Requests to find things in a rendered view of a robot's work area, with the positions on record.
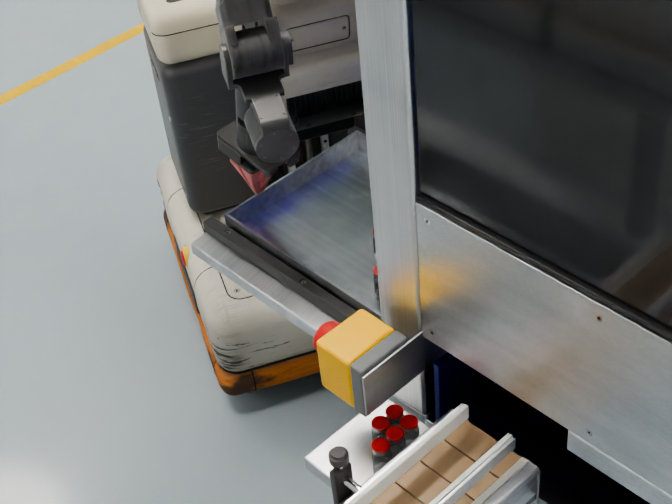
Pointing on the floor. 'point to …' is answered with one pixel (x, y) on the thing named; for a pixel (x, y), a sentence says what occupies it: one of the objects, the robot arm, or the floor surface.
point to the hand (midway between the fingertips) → (259, 187)
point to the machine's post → (395, 178)
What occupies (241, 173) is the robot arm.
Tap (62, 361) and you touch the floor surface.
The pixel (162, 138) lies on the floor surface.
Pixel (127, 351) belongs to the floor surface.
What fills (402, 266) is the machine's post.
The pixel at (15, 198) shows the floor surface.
